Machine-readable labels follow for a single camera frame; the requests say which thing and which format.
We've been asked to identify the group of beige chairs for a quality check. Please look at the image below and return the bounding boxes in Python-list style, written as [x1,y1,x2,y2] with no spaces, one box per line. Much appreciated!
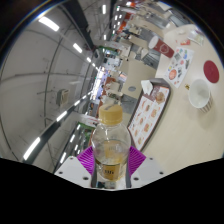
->
[109,0,183,68]

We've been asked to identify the clear yellow-capped drink bottle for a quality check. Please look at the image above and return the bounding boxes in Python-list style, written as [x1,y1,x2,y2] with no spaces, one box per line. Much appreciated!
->
[90,103,132,183]

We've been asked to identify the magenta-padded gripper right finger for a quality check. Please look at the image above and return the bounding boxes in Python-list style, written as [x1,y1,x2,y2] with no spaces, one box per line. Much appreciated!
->
[124,145,165,189]

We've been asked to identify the beige chair with round hole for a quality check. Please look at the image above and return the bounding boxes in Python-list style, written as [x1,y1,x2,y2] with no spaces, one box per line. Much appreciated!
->
[118,59,158,101]

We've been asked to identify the colourful printed flyer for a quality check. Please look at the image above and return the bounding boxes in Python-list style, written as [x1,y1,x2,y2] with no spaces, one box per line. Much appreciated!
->
[163,46,195,89]

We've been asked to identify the red sauce packet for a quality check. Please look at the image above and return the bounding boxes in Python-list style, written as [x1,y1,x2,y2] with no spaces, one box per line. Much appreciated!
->
[179,38,192,47]

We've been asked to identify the brown food tray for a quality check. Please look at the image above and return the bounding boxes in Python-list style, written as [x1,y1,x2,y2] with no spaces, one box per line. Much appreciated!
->
[126,78,172,153]

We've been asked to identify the white paper napkin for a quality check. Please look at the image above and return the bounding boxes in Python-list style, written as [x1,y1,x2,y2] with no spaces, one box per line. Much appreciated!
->
[140,79,154,96]

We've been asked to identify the white patterned paper cup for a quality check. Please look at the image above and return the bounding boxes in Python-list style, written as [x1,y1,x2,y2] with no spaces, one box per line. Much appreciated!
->
[187,78,214,113]

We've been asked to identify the ceiling air conditioner unit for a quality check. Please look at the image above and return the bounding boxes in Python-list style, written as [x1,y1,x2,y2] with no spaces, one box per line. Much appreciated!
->
[57,88,71,107]

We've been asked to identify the flat round red coaster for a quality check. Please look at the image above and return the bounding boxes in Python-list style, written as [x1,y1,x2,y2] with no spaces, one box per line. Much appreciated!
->
[202,59,221,84]

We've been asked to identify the group of ceiling lights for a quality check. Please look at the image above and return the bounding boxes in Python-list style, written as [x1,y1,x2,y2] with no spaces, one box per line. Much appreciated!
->
[22,3,124,164]

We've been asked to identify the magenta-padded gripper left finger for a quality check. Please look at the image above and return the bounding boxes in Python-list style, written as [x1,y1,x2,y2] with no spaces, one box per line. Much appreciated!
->
[54,146,99,189]

